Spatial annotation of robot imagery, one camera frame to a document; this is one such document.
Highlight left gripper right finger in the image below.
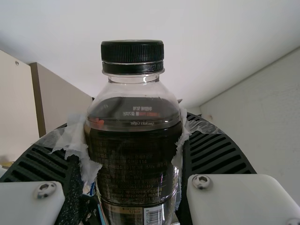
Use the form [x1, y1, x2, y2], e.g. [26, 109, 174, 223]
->
[172, 108, 300, 225]

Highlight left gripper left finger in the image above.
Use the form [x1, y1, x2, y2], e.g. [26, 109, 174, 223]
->
[0, 112, 103, 225]

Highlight dark coffee bottle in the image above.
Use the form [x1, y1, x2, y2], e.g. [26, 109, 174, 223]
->
[83, 39, 184, 225]

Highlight grey-brown side table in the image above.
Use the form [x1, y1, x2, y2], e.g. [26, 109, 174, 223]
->
[30, 61, 93, 139]

